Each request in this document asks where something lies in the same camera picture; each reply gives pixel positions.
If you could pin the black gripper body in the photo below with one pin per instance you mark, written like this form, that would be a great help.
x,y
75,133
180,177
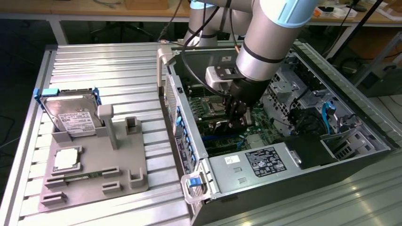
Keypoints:
x,y
250,90

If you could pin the graphics card with black fan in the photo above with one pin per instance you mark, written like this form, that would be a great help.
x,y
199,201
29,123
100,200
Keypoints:
x,y
216,128

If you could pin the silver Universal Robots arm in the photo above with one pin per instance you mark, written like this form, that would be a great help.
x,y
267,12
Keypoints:
x,y
267,35

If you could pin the CPU socket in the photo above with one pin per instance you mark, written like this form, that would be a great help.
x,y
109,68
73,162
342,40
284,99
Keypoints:
x,y
214,106

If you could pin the green motherboard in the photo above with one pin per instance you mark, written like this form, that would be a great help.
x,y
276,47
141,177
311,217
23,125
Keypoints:
x,y
263,122

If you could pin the dark RAM stick with label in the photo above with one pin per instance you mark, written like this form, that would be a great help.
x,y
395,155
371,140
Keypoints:
x,y
210,118

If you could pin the black RAM slot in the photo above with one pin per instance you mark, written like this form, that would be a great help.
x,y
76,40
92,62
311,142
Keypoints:
x,y
196,93
194,88

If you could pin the silver drive cage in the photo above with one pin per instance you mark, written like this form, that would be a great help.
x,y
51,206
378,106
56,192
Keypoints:
x,y
282,94

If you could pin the silver chipset heatsink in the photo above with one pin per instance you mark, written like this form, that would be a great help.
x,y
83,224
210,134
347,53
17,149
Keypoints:
x,y
255,141

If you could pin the black expansion slot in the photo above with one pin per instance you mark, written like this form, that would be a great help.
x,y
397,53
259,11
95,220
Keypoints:
x,y
224,148

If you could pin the grey power supply unit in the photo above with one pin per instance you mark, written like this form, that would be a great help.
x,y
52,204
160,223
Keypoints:
x,y
244,179

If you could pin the black plastic fan shroud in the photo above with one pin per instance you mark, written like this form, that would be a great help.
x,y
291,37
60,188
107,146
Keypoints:
x,y
310,150

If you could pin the silver disk bay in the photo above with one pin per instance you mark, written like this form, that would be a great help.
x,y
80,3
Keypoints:
x,y
351,146

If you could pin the open black PC case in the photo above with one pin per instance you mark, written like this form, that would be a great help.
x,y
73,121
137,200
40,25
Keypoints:
x,y
282,202

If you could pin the dark equipment case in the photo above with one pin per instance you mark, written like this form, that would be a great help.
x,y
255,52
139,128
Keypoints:
x,y
386,82

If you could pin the white and black device box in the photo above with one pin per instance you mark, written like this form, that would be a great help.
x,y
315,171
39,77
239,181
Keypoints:
x,y
342,13

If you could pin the black stand pole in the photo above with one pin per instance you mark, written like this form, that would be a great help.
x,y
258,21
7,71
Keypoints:
x,y
359,23

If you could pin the silver hard disk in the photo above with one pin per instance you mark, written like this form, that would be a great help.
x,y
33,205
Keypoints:
x,y
72,117

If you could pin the green RAM stick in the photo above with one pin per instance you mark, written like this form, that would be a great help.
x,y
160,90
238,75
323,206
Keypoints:
x,y
91,175

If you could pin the silver CPU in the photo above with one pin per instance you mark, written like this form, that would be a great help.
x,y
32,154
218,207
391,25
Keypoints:
x,y
65,159

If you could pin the blue disk caddy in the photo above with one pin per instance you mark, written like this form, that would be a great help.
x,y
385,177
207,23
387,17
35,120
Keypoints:
x,y
48,92

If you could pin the grey parts rack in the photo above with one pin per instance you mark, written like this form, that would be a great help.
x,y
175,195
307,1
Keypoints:
x,y
93,195

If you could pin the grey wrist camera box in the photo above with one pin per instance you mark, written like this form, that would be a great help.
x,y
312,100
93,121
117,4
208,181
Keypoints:
x,y
215,80

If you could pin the wooden desk white frame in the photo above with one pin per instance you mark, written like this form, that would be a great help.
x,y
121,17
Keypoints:
x,y
31,8

